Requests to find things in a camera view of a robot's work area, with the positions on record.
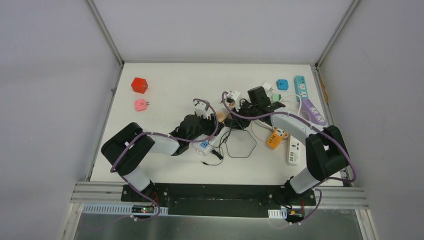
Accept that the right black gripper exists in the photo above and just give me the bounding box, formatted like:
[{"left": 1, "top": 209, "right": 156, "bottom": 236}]
[{"left": 230, "top": 101, "right": 259, "bottom": 130}]

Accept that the long white power strip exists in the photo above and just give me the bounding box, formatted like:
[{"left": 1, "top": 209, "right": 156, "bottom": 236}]
[{"left": 191, "top": 133, "right": 223, "bottom": 156}]

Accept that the orange power strip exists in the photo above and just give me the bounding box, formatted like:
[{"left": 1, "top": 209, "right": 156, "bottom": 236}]
[{"left": 266, "top": 128, "right": 287, "bottom": 149}]

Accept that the pink adapter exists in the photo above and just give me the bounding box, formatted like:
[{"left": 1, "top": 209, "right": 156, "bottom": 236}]
[{"left": 134, "top": 98, "right": 150, "bottom": 112}]

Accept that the red cube plug adapter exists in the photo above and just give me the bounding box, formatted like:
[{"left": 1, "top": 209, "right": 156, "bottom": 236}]
[{"left": 131, "top": 77, "right": 149, "bottom": 94}]

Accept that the tan cube adapter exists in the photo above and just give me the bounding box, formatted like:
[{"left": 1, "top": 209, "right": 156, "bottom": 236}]
[{"left": 216, "top": 111, "right": 228, "bottom": 123}]

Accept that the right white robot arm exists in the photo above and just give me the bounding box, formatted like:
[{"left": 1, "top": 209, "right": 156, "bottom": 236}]
[{"left": 221, "top": 86, "right": 351, "bottom": 205}]

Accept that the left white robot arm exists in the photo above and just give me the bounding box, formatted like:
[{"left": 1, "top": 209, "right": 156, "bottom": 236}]
[{"left": 100, "top": 114, "right": 224, "bottom": 203}]

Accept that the green plug adapter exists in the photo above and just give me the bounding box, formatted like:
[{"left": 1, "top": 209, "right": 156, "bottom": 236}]
[{"left": 271, "top": 94, "right": 282, "bottom": 103}]

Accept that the white charger plug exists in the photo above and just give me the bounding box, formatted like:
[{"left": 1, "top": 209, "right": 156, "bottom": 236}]
[{"left": 262, "top": 82, "right": 273, "bottom": 94}]

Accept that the blue plug adapter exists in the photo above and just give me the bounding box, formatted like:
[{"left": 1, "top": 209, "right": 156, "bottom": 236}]
[{"left": 276, "top": 79, "right": 289, "bottom": 91}]

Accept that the teal power strip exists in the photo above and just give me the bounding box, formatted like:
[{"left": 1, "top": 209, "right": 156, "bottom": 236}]
[{"left": 294, "top": 75, "right": 309, "bottom": 99}]

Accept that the purple power strip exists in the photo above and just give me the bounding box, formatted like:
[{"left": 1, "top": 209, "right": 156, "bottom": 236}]
[{"left": 301, "top": 98, "right": 328, "bottom": 127}]

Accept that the white power strip cable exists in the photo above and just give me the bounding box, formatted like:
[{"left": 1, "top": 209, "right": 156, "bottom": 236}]
[{"left": 255, "top": 93, "right": 304, "bottom": 130}]

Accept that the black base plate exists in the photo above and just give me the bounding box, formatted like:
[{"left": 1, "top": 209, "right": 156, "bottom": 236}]
[{"left": 120, "top": 182, "right": 317, "bottom": 219}]

